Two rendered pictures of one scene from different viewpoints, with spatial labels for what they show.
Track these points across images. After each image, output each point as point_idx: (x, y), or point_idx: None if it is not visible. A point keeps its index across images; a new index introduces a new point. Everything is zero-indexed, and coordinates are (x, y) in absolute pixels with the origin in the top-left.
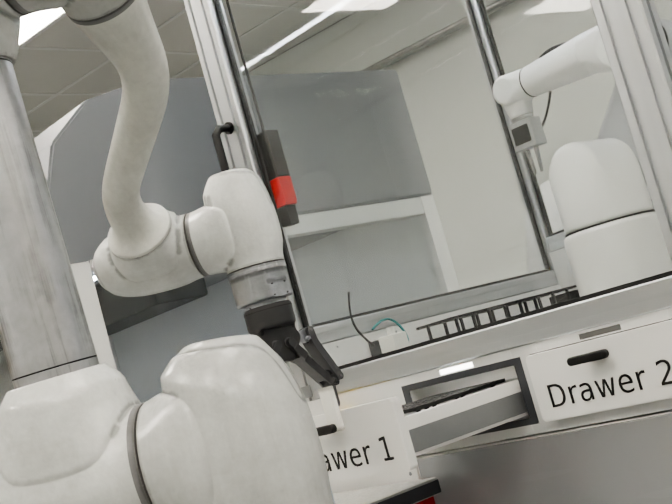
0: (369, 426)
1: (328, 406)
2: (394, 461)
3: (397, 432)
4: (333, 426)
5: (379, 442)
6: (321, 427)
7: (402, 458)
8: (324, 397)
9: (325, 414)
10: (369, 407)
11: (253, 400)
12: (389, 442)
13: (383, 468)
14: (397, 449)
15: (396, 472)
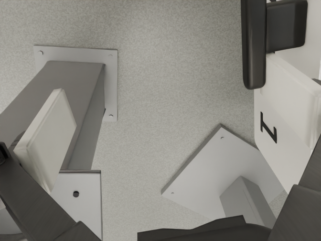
0: (288, 128)
1: (285, 98)
2: (260, 127)
3: (276, 171)
4: (254, 89)
5: (273, 125)
6: (248, 57)
7: (261, 143)
8: (299, 104)
9: (278, 70)
10: (304, 162)
11: None
12: (271, 143)
13: (257, 99)
14: (266, 147)
15: (254, 117)
